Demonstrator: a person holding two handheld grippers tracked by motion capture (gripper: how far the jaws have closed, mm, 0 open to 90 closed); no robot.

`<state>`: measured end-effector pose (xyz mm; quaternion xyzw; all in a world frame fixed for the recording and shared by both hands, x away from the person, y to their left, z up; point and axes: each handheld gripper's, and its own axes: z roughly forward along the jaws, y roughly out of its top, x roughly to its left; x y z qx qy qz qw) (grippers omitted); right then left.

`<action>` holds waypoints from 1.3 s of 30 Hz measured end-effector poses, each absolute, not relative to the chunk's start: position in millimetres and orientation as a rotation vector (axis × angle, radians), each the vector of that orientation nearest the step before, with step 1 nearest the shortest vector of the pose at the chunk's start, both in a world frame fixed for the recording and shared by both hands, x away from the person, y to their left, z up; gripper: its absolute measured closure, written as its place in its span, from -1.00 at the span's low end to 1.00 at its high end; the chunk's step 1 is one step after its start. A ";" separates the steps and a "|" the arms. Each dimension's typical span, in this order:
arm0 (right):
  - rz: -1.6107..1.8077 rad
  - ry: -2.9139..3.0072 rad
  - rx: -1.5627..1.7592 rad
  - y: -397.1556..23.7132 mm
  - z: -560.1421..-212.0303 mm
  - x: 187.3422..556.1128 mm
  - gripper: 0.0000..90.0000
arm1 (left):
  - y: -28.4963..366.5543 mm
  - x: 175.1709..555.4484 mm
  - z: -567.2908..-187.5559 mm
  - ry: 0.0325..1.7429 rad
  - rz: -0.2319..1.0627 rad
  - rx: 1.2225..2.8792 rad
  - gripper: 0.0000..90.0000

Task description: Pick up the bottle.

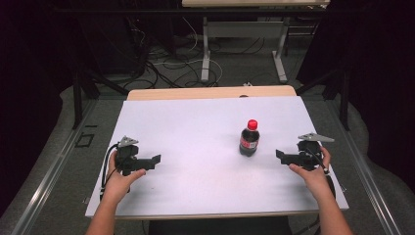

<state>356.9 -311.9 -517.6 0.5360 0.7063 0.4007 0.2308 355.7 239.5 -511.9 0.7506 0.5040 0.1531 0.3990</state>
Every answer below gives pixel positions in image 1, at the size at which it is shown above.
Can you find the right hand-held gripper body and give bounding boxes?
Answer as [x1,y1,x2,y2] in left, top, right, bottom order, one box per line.
[297,131,336,171]

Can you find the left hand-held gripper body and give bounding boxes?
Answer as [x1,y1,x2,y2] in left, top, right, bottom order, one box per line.
[114,135,145,177]

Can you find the dark soda bottle red label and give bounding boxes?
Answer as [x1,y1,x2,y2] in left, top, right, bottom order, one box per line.
[239,127,261,158]

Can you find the person's right hand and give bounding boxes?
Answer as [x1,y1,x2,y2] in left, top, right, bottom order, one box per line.
[288,146,333,201]

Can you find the person's left hand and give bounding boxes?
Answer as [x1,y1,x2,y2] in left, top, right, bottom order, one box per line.
[101,150,148,206]

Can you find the white table mat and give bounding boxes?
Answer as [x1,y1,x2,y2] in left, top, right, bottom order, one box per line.
[85,95,349,219]

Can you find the black metal stand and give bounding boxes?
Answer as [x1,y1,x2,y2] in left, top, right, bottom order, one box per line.
[71,62,130,130]
[295,63,352,132]

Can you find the wooden table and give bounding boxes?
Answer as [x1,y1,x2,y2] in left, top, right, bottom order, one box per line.
[84,85,350,222]

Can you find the dark curtain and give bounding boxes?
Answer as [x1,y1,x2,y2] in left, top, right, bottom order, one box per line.
[0,0,82,218]
[297,0,415,194]

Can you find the white-legged desk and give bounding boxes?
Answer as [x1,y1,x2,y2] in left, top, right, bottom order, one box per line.
[181,0,331,84]

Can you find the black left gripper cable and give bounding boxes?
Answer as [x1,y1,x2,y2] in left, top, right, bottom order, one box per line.
[99,142,120,201]

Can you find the metal floor rail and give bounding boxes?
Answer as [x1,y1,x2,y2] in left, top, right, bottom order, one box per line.
[325,97,403,235]
[10,98,99,235]

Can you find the tangle of black floor cables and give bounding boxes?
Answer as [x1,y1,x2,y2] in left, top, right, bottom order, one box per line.
[123,16,267,90]

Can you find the white floor cable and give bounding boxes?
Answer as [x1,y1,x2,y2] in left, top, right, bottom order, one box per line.
[153,16,224,88]

